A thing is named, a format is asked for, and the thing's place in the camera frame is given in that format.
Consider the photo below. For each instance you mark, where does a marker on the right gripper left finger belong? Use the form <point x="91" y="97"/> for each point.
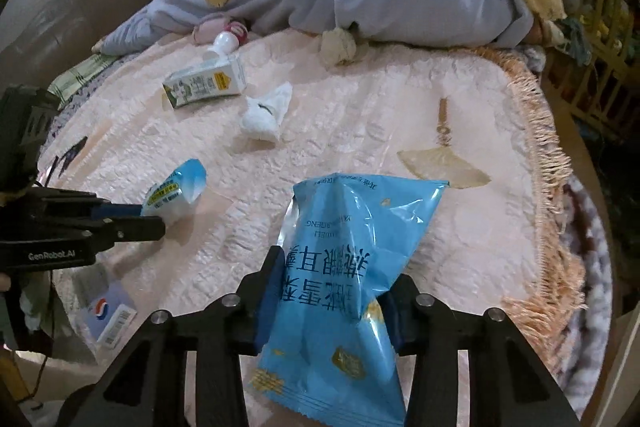
<point x="146" y="384"/>

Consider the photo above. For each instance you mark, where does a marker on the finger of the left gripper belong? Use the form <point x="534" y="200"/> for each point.
<point x="68" y="204"/>
<point x="106" y="232"/>

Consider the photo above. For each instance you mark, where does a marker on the grey-blue duvet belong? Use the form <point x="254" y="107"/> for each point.
<point x="432" y="23"/>

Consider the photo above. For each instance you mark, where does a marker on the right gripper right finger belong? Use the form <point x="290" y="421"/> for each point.
<point x="509" y="384"/>

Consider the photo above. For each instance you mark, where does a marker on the cream knitted sock ball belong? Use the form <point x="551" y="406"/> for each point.
<point x="337" y="47"/>

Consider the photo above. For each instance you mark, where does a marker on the white bottle red cap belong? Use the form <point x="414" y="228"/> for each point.
<point x="229" y="40"/>

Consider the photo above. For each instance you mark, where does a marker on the pepsi label wrapper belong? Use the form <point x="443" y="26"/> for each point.
<point x="109" y="315"/>

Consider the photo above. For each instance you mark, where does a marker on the small blue wrapper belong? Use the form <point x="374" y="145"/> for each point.
<point x="176" y="197"/>

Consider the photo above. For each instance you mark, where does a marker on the pink cloth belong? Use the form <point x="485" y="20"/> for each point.
<point x="206" y="32"/>

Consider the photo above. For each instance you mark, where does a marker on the pink quilted bedspread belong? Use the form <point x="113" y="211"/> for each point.
<point x="495" y="243"/>

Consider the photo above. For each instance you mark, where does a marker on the crumpled white tissue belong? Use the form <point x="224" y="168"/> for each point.
<point x="264" y="115"/>

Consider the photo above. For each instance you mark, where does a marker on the milk carton box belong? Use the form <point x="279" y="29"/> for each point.
<point x="215" y="78"/>

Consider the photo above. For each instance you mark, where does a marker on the large blue snack bag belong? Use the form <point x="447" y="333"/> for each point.
<point x="329" y="356"/>

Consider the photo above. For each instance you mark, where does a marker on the wooden baby crib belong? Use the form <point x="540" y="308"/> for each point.
<point x="596" y="70"/>

